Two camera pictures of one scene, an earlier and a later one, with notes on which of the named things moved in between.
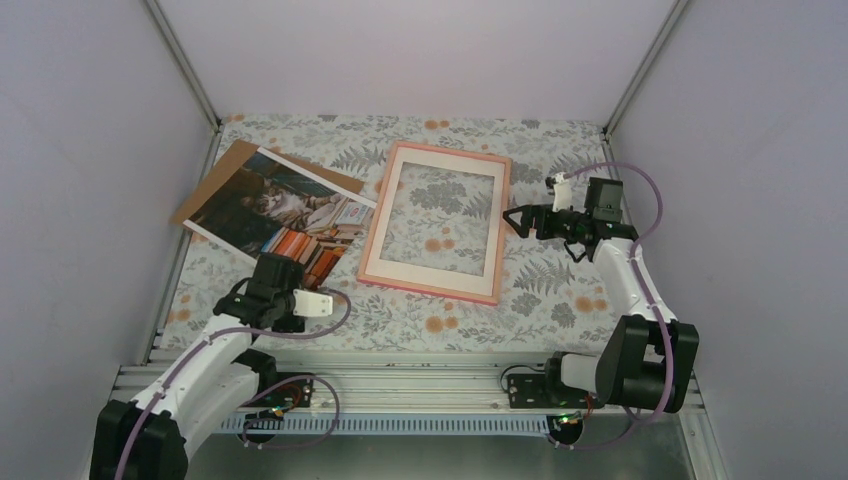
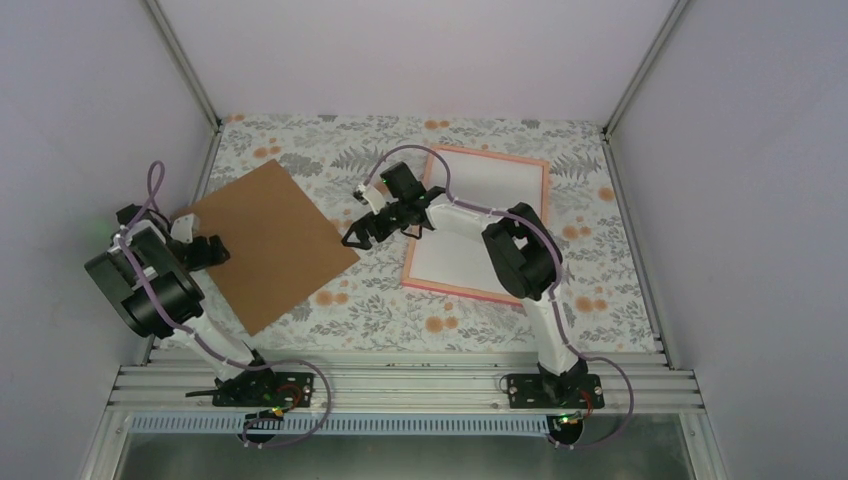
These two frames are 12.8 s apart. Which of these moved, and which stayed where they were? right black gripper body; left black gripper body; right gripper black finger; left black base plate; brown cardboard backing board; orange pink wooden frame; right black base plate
Moved: orange pink wooden frame; right black gripper body; left black gripper body; right gripper black finger; brown cardboard backing board
Stayed: left black base plate; right black base plate
